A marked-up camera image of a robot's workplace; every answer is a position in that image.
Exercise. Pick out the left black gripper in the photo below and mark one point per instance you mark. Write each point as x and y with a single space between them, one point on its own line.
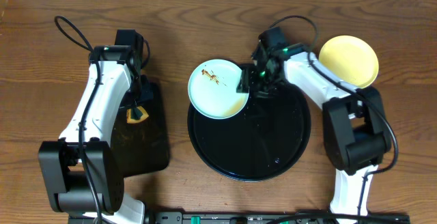
137 102

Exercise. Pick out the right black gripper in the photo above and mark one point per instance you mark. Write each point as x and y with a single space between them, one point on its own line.
246 80

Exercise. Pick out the yellow green sponge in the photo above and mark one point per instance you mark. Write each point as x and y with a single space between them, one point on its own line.
136 115

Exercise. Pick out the light blue plate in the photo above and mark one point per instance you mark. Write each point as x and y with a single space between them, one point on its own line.
212 89

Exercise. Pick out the yellow plate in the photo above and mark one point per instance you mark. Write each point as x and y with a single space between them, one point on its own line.
351 59

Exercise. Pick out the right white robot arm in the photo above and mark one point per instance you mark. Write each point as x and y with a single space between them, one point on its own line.
358 139

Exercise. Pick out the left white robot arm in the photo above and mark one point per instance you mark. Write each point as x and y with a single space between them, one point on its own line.
80 172

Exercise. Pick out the black rectangular tray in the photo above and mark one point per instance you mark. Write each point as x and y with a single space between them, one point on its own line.
144 147

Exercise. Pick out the black round tray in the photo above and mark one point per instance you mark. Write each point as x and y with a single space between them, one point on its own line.
262 141

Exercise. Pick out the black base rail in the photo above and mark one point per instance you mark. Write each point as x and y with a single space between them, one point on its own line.
299 218

